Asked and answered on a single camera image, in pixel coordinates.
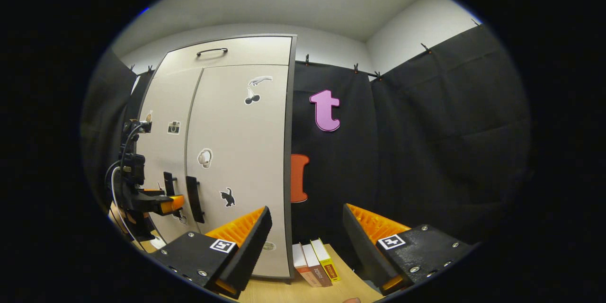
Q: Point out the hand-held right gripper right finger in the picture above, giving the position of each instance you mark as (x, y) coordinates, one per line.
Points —
(364, 251)

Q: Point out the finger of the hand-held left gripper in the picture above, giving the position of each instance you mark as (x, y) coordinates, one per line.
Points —
(171, 203)

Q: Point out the cabinet door with camera sticker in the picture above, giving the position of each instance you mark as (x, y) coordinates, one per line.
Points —
(165, 99)

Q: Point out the white shoe cabinet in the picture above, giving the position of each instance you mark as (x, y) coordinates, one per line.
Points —
(289, 151)

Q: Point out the black backdrop cloth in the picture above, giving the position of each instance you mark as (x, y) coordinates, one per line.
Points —
(426, 151)

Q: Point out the cabinet door with cat sticker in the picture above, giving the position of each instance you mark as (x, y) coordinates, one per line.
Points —
(246, 151)

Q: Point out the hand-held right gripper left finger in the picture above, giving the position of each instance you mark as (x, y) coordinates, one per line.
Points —
(246, 255)

